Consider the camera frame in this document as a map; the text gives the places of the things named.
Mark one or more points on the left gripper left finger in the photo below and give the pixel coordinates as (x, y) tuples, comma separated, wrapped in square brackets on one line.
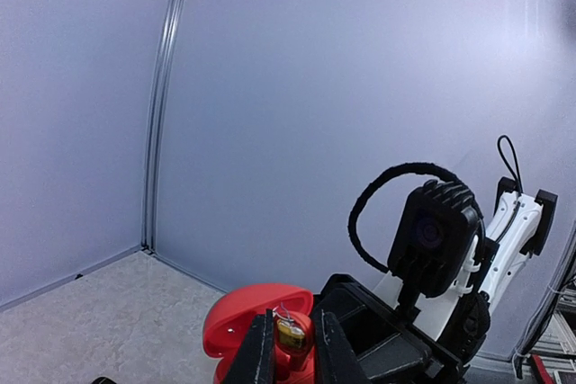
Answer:
[(254, 362)]

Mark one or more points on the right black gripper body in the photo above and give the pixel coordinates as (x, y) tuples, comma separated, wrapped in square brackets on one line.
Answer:
[(388, 349)]

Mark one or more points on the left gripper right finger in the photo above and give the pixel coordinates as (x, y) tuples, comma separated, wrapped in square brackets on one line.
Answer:
[(335, 360)]

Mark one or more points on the red earbud with yellow tip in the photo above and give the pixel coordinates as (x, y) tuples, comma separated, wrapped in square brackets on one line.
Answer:
[(294, 336)]

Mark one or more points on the red earbud charging case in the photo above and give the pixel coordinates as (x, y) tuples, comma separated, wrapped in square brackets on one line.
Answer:
[(229, 319)]

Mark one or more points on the black earbud charging case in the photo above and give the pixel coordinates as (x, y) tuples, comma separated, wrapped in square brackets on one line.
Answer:
[(103, 380)]

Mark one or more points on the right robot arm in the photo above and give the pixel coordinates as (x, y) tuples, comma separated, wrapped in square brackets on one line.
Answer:
[(431, 312)]

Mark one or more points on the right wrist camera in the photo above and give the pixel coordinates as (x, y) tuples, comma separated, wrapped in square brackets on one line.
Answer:
[(439, 227)]

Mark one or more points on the red handled tool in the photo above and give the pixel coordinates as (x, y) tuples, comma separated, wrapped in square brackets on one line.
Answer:
[(539, 371)]

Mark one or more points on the right aluminium frame post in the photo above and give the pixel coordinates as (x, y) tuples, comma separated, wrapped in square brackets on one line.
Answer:
[(156, 114)]

